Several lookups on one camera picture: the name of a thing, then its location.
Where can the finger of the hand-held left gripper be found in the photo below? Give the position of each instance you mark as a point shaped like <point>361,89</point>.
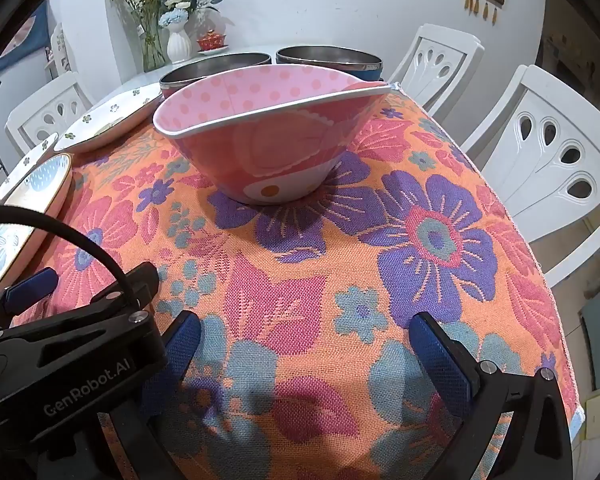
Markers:
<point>140,285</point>
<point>30,287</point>

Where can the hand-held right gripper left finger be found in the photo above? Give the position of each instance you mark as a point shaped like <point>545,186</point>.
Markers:
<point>180,345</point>

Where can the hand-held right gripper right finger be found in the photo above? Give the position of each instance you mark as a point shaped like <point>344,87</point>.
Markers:
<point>440,360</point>

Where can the white floral plate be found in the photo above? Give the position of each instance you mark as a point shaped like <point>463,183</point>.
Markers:
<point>110,120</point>
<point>25,165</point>

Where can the pink polka dot bowl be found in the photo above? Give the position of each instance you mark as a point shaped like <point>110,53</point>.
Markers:
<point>260,160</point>

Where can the stainless steel bowl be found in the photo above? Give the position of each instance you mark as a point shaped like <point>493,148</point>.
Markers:
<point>215,67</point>

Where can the orange floral tablecloth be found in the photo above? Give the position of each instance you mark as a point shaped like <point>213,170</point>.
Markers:
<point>330,260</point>

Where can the white dining chair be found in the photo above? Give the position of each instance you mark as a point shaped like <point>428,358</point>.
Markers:
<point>50,105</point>
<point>545,160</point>
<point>440,65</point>

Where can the glass vase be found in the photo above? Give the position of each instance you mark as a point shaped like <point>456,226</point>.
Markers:
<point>153,52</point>

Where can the white carved rack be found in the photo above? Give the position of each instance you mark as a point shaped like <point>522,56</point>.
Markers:
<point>57,47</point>

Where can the white ribbed vase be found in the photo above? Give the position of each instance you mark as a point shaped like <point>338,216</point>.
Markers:
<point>178,46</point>

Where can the blue appliance cover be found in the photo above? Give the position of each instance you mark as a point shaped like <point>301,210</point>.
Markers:
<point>27,40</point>

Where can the blue steel bowl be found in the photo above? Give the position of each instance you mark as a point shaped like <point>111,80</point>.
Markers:
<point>330,57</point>

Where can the hanging yellow tassels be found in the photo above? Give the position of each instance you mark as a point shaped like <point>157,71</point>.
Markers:
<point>480,7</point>

